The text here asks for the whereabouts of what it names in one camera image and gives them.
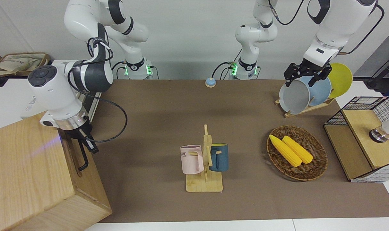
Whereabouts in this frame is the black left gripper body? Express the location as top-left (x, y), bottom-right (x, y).
top-left (292, 59), bottom-right (332, 79)

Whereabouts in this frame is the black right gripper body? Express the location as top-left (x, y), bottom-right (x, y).
top-left (65, 121), bottom-right (93, 140)

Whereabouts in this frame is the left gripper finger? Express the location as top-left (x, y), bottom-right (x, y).
top-left (308, 75), bottom-right (325, 88)
top-left (284, 64), bottom-right (297, 88)

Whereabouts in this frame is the light wooden drawer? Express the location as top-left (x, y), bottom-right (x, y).
top-left (62, 132), bottom-right (102, 193)

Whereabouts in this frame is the light blue plate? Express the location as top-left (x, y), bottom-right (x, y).
top-left (300, 76), bottom-right (332, 107)

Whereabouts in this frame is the grey plate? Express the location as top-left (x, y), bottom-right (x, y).
top-left (279, 80), bottom-right (311, 115)

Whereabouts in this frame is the yellow plate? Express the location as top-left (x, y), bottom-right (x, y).
top-left (328, 63), bottom-right (353, 98)

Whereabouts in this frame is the wooden plate rack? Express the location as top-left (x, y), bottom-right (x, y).
top-left (275, 97), bottom-right (335, 118)

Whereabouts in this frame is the white toaster oven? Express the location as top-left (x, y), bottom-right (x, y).
top-left (21, 60), bottom-right (102, 124)

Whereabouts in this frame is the black stand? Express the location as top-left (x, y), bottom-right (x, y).
top-left (353, 53), bottom-right (389, 93)

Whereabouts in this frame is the light wooden cabinet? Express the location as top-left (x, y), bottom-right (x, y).
top-left (0, 112), bottom-right (112, 231)

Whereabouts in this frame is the yellow corn cob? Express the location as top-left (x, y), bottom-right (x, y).
top-left (282, 136), bottom-right (314, 164)
top-left (269, 134), bottom-right (302, 167)

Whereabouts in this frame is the frosted glass with metal base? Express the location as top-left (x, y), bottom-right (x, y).
top-left (369, 120), bottom-right (389, 143)

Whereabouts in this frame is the brown wicker tray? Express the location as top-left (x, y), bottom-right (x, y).
top-left (266, 125), bottom-right (328, 181)

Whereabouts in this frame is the wicker basket with cloth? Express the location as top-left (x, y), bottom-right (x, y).
top-left (0, 52), bottom-right (50, 77)

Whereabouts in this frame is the pink mug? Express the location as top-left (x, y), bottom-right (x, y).
top-left (180, 145), bottom-right (204, 175)

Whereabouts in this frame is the dark blue mug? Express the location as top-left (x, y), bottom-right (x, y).
top-left (209, 143), bottom-right (229, 172)

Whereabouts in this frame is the wooden mug rack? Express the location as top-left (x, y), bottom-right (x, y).
top-left (186, 124), bottom-right (223, 193)

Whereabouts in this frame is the brown table mat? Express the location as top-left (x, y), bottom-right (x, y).
top-left (90, 79), bottom-right (389, 223)

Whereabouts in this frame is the black metal drawer handle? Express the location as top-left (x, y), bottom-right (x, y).
top-left (77, 140), bottom-right (90, 171)

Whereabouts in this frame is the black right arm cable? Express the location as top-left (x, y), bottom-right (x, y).
top-left (68, 37), bottom-right (128, 143)

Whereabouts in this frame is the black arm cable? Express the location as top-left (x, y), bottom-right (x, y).
top-left (68, 37), bottom-right (128, 143)
top-left (337, 3), bottom-right (385, 55)

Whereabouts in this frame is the wire and wood shelf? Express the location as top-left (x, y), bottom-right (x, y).
top-left (324, 96), bottom-right (389, 183)

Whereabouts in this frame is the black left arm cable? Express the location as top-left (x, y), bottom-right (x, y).
top-left (337, 3), bottom-right (385, 55)

